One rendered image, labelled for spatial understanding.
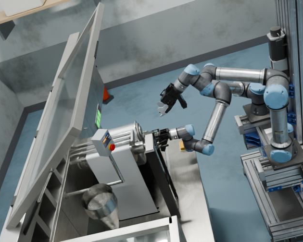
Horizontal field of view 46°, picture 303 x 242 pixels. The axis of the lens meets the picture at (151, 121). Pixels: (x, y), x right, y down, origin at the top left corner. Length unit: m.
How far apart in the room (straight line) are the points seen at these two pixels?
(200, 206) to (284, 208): 0.96
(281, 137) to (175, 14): 3.14
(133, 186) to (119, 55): 3.32
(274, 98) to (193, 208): 0.77
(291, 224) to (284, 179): 0.42
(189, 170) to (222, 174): 1.18
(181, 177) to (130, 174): 0.48
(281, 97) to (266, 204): 1.23
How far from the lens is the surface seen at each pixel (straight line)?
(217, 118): 2.28
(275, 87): 1.91
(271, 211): 2.89
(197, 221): 2.08
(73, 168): 1.94
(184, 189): 2.24
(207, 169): 3.57
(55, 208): 1.69
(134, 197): 2.08
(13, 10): 4.48
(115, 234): 1.27
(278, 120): 2.04
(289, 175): 2.52
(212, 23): 5.07
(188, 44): 5.12
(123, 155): 1.85
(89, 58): 1.42
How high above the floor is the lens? 2.56
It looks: 36 degrees down
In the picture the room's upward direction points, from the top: 21 degrees counter-clockwise
